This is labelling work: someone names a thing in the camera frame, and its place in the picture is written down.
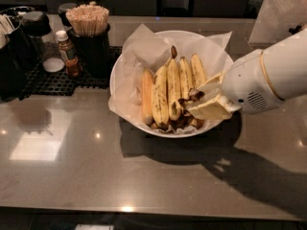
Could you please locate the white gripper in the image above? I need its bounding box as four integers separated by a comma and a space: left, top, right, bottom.
186, 50, 284, 120

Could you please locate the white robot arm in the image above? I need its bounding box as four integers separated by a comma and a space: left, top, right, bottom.
186, 29, 307, 120

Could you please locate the long-stemmed yellow banana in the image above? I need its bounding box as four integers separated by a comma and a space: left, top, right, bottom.
167, 46, 181, 121

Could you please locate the spotted yellow banana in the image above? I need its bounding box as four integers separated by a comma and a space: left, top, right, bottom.
152, 59, 171, 129

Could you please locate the orange-yellow leftmost banana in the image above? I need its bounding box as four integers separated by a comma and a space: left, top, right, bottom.
141, 68, 154, 126

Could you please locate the white round bowl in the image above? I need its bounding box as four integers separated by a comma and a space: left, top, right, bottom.
109, 29, 235, 139

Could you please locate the white paper liner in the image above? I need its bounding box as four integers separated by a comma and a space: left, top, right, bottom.
107, 23, 233, 135

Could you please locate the black stirrer holder cup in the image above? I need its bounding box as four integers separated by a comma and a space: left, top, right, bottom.
68, 26, 110, 79

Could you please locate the bundle of wooden stirrers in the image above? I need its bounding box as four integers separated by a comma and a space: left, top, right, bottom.
66, 2, 109, 36

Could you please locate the small brown sauce bottle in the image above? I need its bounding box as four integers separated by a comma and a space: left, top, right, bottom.
56, 30, 82, 79

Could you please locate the dark-lidded jar behind stirrers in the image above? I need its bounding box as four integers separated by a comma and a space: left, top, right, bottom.
58, 3, 77, 27

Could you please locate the black grid mat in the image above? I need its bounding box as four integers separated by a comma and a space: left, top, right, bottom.
18, 45, 123, 101

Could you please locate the glass sugar shaker black lid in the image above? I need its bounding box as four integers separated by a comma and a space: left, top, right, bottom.
22, 11, 64, 73

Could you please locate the black container with packets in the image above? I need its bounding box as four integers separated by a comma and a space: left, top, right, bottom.
0, 6, 37, 100

